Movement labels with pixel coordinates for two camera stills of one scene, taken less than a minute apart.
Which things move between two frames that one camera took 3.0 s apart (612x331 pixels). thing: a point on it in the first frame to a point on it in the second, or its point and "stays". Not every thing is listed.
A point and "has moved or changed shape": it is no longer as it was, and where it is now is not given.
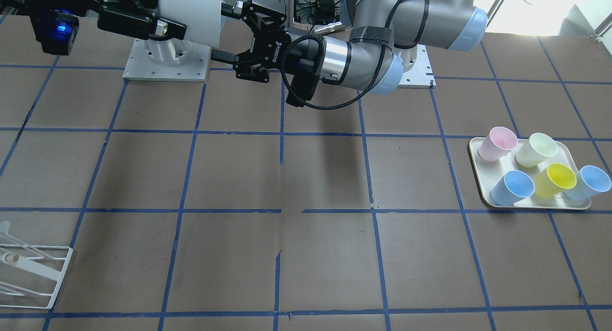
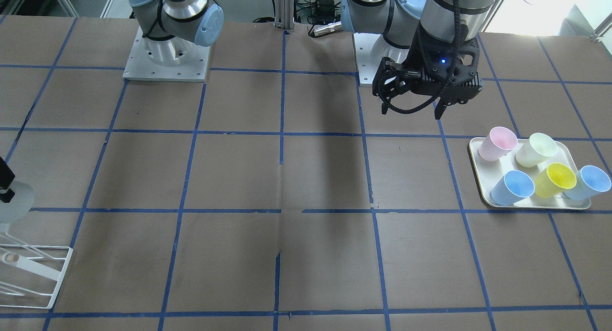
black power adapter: [325, 9] stays
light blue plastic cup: [514, 186] stays
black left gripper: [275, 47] to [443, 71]
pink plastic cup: [499, 141] stays
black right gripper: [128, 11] to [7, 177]
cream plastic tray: [489, 174] stays
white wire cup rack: [36, 270] stays
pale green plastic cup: [539, 147] stays
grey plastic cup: [200, 12] has moved or changed shape
